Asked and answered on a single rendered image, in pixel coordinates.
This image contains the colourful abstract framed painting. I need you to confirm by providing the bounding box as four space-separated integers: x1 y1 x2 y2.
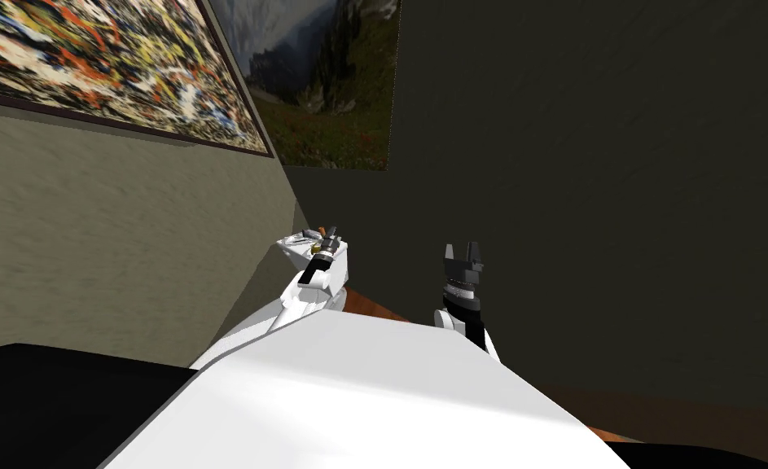
0 0 275 159

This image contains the mountain landscape picture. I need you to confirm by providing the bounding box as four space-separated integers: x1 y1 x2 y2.
208 0 403 173

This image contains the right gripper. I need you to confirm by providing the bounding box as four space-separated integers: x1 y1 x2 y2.
442 241 485 287

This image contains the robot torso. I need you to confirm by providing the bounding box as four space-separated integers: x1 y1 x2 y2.
102 309 631 469

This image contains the white side table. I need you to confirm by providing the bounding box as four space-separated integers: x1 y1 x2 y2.
276 227 349 310

